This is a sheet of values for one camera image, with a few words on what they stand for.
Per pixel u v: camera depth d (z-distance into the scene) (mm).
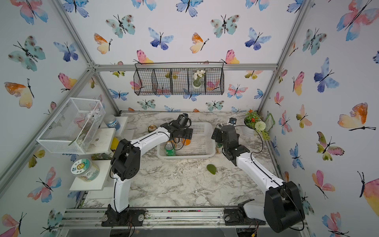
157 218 751
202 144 1014
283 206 403
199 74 884
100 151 733
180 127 755
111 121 845
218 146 916
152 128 961
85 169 656
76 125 738
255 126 934
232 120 724
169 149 866
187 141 986
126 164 529
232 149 617
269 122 1073
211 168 887
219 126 934
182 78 986
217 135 755
